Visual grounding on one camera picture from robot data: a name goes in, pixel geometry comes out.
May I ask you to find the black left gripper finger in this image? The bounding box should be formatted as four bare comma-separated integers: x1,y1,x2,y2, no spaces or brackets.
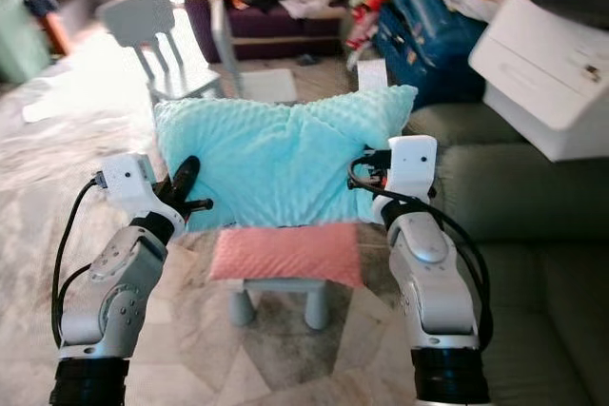
167,156,201,212

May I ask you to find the teal dotted pillow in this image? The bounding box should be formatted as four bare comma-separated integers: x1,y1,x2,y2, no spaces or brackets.
155,85,420,233

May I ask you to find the pink dotted pillow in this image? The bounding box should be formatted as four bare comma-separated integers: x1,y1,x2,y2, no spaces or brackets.
209,222,364,290

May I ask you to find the purple sofa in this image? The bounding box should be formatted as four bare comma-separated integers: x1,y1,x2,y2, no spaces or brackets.
181,0,372,65

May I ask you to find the grey-green leather sofa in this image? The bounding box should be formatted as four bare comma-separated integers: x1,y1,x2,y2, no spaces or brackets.
343,54,609,406

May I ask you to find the light blue kids chair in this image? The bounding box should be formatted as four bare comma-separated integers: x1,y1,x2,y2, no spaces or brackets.
97,0,215,107
209,0,301,103
228,278,329,331

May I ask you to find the red patterned item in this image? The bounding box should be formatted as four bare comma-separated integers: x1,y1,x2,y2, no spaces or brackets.
345,11,377,53

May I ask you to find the blue suitcase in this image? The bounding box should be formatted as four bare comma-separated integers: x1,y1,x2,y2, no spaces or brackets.
371,0,486,107

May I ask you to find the orange wooden board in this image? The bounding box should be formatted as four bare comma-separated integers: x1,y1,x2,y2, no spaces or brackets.
43,11,72,55

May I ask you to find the white drawer box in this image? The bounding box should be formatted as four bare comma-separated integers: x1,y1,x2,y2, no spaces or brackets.
468,0,609,162

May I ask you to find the green cabinet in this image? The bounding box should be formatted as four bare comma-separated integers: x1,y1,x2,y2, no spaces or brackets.
0,0,50,84

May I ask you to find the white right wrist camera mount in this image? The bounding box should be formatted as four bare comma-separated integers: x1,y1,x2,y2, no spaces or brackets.
385,135,439,200

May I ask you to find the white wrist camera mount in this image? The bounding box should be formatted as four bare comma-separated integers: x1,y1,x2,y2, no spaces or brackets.
97,152,158,222
385,135,439,200

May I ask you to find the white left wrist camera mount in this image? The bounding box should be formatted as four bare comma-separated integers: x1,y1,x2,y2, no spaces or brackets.
97,152,158,222

